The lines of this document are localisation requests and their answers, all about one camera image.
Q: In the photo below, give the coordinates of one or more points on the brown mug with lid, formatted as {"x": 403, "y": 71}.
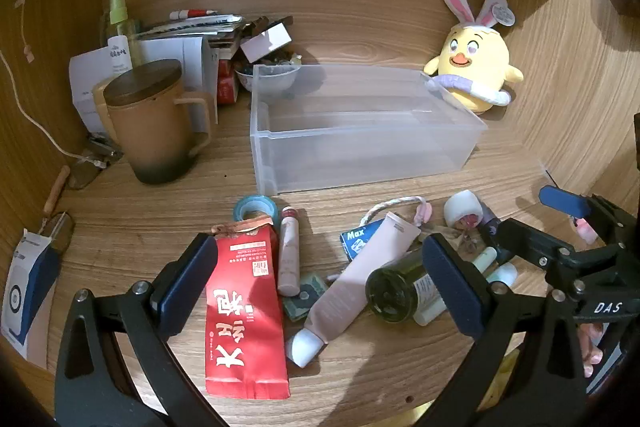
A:
{"x": 155, "y": 127}

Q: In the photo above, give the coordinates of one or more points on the ceramic bowl with trinkets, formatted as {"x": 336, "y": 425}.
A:
{"x": 270, "y": 74}

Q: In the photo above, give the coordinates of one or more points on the dark green glass bottle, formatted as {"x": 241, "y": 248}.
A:
{"x": 395, "y": 294}

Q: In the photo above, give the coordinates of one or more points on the yellow chick plush toy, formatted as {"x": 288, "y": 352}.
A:
{"x": 475, "y": 57}

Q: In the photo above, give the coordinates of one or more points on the stack of booklets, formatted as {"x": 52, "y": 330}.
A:
{"x": 195, "y": 27}

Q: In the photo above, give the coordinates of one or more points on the pink lip tube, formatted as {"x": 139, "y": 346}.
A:
{"x": 289, "y": 252}

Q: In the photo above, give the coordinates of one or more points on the white and blue device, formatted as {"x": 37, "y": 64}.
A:
{"x": 30, "y": 287}

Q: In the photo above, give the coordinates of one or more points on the small white pink box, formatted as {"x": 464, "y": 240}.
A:
{"x": 265, "y": 42}

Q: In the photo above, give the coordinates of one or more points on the green spray bottle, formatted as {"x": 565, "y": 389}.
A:
{"x": 120, "y": 27}

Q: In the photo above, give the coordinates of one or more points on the clear plastic storage bin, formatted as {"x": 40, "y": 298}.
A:
{"x": 360, "y": 132}

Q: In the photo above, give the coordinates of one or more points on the blue tape roll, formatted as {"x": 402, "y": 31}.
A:
{"x": 255, "y": 206}

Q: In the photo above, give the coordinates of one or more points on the pink cream tube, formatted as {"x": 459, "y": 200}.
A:
{"x": 360, "y": 277}

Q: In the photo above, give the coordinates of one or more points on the pale green tube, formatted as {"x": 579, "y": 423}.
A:
{"x": 430, "y": 313}

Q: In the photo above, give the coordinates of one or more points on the red and white marker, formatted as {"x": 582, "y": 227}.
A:
{"x": 192, "y": 13}

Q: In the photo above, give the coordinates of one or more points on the small red box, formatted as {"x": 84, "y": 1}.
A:
{"x": 227, "y": 87}

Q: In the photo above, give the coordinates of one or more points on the white tape roll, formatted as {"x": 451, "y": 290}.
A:
{"x": 462, "y": 207}

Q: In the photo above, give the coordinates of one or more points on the person's right hand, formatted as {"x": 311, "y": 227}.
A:
{"x": 591, "y": 347}

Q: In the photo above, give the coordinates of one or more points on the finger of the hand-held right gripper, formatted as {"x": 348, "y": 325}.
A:
{"x": 530, "y": 244}
{"x": 564, "y": 202}

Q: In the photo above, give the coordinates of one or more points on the green sachet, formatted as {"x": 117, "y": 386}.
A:
{"x": 302, "y": 299}

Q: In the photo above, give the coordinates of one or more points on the yellow soft object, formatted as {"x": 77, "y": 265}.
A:
{"x": 505, "y": 382}

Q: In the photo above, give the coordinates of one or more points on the mint small case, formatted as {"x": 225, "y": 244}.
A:
{"x": 504, "y": 274}

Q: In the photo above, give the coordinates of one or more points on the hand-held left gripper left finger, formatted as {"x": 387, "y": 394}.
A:
{"x": 186, "y": 287}

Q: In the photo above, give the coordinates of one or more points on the red tea packet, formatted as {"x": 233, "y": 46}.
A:
{"x": 245, "y": 307}

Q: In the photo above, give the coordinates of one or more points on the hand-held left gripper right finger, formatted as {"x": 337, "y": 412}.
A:
{"x": 452, "y": 289}

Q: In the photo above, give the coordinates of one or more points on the blue staples box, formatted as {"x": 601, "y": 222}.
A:
{"x": 357, "y": 241}

